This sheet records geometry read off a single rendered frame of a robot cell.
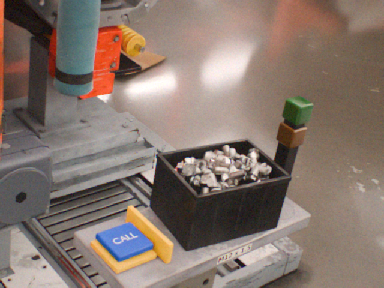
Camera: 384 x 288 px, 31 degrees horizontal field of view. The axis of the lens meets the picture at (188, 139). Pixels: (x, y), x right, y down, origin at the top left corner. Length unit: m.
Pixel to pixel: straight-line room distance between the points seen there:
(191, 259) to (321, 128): 1.60
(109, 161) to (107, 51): 0.36
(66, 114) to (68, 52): 0.45
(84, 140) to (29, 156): 0.44
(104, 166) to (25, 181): 0.48
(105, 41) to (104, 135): 0.34
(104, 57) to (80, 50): 0.21
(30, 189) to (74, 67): 0.28
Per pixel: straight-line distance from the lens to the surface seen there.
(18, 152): 1.47
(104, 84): 1.72
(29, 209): 1.51
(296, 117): 1.26
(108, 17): 1.68
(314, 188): 2.29
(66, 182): 1.86
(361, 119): 2.85
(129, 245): 1.12
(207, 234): 1.17
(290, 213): 1.33
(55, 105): 1.88
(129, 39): 1.74
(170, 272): 1.13
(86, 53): 1.50
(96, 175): 1.91
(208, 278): 1.28
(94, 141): 1.88
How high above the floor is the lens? 1.19
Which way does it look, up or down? 30 degrees down
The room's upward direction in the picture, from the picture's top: 10 degrees clockwise
